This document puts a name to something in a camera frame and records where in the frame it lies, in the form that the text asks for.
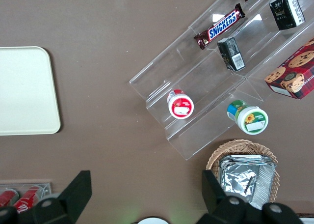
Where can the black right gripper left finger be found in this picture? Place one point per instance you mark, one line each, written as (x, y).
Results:
(71, 197)

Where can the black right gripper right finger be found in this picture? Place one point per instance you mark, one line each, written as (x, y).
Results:
(220, 209)

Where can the wicker basket with foil packs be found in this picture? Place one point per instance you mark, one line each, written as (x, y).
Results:
(235, 146)

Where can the cream rectangular serving tray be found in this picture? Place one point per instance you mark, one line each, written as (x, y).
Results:
(24, 91)

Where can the clear acrylic bottle rack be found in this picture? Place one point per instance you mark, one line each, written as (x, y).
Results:
(46, 188)

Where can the crumpled foil wrapped package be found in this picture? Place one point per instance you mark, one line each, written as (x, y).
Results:
(238, 182)

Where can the red soda cans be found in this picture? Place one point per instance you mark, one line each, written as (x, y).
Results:
(27, 198)

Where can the silver foil packets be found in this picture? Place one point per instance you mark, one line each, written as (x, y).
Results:
(266, 184)

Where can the red cola bottle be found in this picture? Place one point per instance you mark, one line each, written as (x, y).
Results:
(7, 197)

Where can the white snack container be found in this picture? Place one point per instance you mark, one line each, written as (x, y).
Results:
(307, 221)

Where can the green lidded small jar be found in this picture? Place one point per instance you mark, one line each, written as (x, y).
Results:
(252, 120)

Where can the red lidded small jar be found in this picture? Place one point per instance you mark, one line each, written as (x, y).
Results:
(181, 107)

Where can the clear acrylic stepped shelf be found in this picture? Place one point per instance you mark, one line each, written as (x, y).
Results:
(196, 86)

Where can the small black drink carton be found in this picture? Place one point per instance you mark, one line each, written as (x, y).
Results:
(231, 54)
(287, 11)

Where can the red tartan cookie box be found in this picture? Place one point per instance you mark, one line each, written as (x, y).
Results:
(294, 71)

